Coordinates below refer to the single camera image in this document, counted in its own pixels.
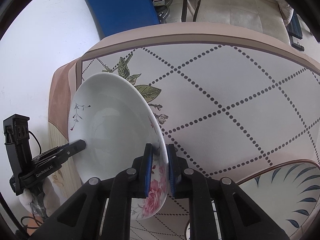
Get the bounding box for white plate pink roses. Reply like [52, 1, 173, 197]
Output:
[68, 73, 169, 220]

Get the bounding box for white gloved hand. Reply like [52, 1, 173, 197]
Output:
[18, 178, 60, 219]

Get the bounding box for cream sofa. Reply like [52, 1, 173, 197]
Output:
[165, 0, 293, 44]

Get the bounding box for blue leaf pattern plate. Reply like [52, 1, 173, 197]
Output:
[183, 160, 319, 239]

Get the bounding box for floral patterned tablecloth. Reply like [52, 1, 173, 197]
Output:
[48, 22, 319, 181]

